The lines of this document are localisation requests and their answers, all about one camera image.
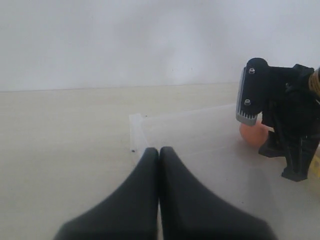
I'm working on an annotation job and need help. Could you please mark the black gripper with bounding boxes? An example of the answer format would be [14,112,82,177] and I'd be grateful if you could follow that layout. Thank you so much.
[258,64,320,182]

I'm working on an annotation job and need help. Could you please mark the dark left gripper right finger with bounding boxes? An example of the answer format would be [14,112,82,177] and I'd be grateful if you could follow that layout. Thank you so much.
[159,146,274,240]

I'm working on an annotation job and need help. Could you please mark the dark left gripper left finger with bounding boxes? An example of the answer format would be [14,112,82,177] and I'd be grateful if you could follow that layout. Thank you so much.
[55,147,159,240]

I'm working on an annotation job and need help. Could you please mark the brown egg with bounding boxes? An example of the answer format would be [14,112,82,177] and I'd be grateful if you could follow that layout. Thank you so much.
[239,121,269,148]

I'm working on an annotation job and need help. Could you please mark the yellow plastic egg tray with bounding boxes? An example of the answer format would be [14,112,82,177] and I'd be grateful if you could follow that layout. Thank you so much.
[309,147,320,178]

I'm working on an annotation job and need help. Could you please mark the clear plastic box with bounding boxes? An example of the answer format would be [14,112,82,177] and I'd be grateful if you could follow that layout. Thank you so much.
[129,104,320,240]

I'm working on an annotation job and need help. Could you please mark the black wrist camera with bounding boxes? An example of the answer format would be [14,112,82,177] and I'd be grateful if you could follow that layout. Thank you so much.
[235,57,270,126]

